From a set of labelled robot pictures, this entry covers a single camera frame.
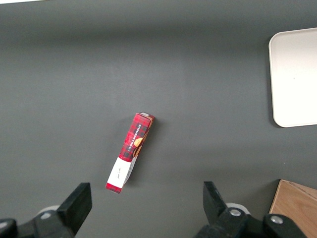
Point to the red plaid cookie box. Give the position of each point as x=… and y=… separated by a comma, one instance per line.
x=133, y=138

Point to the wooden two-drawer cabinet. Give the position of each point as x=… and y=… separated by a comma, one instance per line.
x=297, y=205

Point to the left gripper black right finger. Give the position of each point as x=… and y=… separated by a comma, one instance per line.
x=218, y=215

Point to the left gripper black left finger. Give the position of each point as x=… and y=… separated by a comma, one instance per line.
x=69, y=213

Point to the beige plastic tray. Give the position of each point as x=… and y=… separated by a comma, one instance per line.
x=294, y=79

